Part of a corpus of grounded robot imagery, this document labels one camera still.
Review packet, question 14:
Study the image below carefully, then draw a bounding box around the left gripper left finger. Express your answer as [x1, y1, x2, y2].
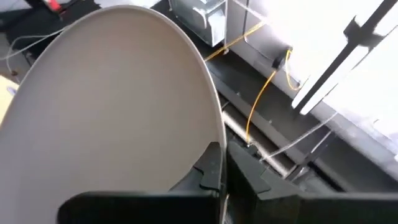
[57, 141, 223, 224]

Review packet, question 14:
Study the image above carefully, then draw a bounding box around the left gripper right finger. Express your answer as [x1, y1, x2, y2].
[226, 140, 398, 224]

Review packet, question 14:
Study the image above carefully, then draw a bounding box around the large grey plate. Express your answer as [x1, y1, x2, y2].
[0, 4, 228, 224]

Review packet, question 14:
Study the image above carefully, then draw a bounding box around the silver ceiling pipe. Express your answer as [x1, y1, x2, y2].
[221, 107, 295, 179]

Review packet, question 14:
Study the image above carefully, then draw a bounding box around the black ceiling-hung device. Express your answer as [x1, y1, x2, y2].
[271, 49, 289, 71]

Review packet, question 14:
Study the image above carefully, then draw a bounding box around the grey metal ceiling box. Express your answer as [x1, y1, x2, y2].
[169, 0, 227, 47]

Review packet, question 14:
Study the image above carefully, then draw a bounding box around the thin grey wire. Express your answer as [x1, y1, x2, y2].
[260, 111, 339, 162]

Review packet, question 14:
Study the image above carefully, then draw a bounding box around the thin yellow cable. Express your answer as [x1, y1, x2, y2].
[203, 21, 302, 146]

